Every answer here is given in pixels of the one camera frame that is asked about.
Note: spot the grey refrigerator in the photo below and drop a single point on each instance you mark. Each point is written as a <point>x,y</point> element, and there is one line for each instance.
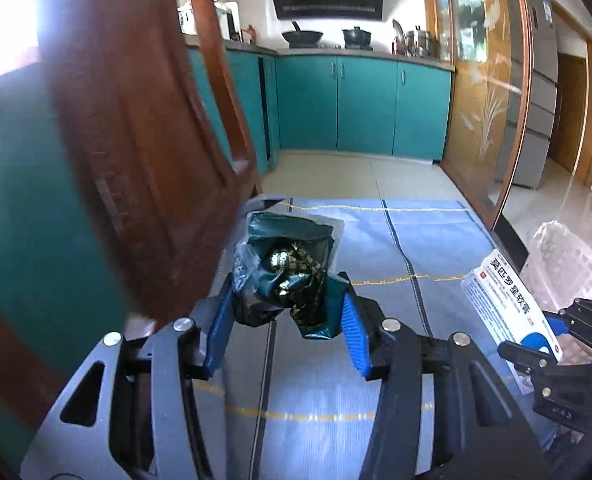
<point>540,110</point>

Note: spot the brown bottle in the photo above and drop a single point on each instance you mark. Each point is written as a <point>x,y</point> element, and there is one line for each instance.
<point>250,35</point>

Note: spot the dark green foil bag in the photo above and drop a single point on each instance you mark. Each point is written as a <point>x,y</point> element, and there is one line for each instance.
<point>286,270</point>

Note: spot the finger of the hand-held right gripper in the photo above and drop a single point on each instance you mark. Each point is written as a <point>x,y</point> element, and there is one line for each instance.
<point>558,325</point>
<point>525,357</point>

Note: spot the white and blue medicine box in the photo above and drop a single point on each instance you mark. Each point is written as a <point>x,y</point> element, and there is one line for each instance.
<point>505,295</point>

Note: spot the white plastic basket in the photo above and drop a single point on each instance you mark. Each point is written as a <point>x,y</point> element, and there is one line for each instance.
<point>565,265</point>

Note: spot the white countertop appliance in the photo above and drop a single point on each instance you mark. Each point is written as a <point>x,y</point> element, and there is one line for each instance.
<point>230,22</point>

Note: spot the blue cloth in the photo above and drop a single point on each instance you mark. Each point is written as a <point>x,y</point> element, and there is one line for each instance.
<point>326,400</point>

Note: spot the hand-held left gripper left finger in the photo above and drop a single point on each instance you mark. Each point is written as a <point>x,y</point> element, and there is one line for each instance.
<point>218,330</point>

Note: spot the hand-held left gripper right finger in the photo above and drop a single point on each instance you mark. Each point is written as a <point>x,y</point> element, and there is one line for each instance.
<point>358,335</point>

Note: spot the black wok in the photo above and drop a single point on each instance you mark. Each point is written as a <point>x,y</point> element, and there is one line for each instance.
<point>303,37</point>

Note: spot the brown wooden door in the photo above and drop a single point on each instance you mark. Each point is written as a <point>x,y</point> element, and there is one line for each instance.
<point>568,110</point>

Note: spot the steel pot lid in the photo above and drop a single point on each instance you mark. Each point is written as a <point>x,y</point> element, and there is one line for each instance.
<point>399,37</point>

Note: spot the wood framed glass partition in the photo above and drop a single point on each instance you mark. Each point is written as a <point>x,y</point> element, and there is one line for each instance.
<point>475,110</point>

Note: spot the black cooking pot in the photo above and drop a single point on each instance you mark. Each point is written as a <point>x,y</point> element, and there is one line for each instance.
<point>356,37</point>

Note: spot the brown wooden chair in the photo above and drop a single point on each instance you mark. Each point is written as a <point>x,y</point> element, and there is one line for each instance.
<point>126,160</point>

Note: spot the teal base cabinets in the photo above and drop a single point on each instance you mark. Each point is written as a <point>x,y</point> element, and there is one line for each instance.
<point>365,105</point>

